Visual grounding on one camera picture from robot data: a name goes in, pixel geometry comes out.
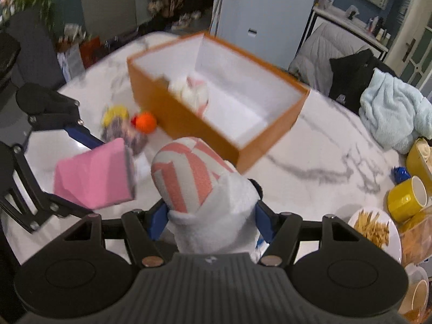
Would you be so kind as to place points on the pink rectangular block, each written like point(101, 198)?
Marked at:
point(92, 175)

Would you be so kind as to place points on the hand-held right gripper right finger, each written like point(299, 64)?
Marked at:
point(261, 217)

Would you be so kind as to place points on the clear food container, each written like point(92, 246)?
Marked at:
point(416, 239)

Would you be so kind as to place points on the yellow mug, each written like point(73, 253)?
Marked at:
point(403, 199)

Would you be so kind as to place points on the white door with glass panes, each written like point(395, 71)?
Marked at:
point(415, 47)

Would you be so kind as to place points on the pair of shoes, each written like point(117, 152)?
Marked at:
point(185, 20)

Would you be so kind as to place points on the grey quilted chair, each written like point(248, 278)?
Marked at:
point(324, 47)

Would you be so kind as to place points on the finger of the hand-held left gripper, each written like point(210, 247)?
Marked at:
point(82, 136)
point(30, 206)

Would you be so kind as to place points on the toiletry bottles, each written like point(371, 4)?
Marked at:
point(379, 30)

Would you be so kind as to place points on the light blue fleece blanket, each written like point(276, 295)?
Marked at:
point(391, 108)

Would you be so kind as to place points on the white and pink plush toy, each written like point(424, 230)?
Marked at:
point(192, 96)

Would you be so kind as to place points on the white plate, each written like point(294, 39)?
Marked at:
point(393, 239)

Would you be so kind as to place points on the white cup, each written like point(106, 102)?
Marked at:
point(416, 290)

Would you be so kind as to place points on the orange shopping bag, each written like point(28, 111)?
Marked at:
point(90, 52)

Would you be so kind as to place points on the orange cardboard box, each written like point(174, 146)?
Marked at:
point(189, 131)

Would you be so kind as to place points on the white vanity counter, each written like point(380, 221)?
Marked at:
point(341, 18)

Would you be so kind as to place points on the yellow plush toy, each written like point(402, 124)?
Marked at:
point(114, 114)

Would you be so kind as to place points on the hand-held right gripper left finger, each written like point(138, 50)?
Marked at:
point(157, 221)

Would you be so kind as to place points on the white pink striped plush toy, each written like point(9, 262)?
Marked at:
point(189, 175)

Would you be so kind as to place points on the dark cabinet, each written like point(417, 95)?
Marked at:
point(37, 47)

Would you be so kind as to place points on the small blue object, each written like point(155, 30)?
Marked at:
point(401, 174)

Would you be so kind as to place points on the french fries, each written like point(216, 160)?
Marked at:
point(373, 229)

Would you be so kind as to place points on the orange ball plush toy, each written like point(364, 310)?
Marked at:
point(146, 122)

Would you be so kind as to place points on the yellow bowl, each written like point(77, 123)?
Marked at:
point(418, 165)

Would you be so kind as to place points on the white shopping bag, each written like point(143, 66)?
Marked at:
point(71, 62)

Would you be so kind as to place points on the black garment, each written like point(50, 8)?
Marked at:
point(351, 77)

